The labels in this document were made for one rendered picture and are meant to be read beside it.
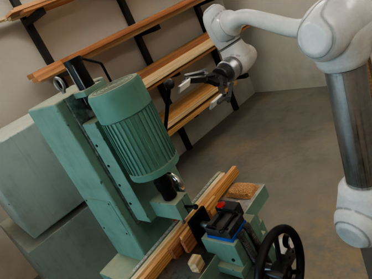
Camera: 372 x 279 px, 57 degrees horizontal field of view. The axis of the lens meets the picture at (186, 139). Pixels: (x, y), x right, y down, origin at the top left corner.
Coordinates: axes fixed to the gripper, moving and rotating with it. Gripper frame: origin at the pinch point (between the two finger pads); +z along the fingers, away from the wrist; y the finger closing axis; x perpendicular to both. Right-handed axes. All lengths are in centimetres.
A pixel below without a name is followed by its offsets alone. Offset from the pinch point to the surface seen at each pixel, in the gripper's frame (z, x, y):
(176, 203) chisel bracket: 26.6, -23.0, -13.2
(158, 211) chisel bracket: 27.6, -32.5, -7.0
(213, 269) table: 34, -32, -34
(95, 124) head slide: 31.1, -2.8, 17.5
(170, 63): -162, -115, 123
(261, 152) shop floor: -165, -168, 6
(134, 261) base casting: 36, -64, -3
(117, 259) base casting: 38, -69, 5
